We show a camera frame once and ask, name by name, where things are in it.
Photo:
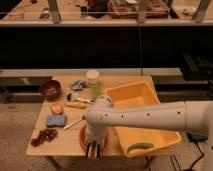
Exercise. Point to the green cucumber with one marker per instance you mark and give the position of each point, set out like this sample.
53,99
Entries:
139,146

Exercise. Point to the metal spoon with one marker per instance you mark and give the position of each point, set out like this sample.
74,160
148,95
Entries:
74,123

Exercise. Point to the orange apple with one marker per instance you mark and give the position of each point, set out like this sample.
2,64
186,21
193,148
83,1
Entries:
56,108

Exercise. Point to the black bristle brush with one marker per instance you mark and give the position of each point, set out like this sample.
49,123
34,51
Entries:
74,97

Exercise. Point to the red shallow bowl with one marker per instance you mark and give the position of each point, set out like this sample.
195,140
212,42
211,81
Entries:
82,138

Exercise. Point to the dark maroon bowl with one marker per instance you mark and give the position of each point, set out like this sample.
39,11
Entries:
50,89

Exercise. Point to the wooden table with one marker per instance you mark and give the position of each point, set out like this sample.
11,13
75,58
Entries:
67,141

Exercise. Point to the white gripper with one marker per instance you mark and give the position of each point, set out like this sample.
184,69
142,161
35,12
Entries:
94,134

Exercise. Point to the bunch of red grapes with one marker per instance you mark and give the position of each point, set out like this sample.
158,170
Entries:
44,135

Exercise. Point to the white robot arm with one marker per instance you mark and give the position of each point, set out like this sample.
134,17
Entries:
190,116

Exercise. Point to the yellow banana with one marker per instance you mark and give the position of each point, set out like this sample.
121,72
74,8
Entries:
76,105

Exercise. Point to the yellow plastic bin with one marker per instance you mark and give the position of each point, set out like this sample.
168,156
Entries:
129,119

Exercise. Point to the blue sponge eraser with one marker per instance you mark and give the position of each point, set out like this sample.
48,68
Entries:
56,121

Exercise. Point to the clear jar with white lid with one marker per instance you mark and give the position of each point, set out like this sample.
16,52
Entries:
93,82

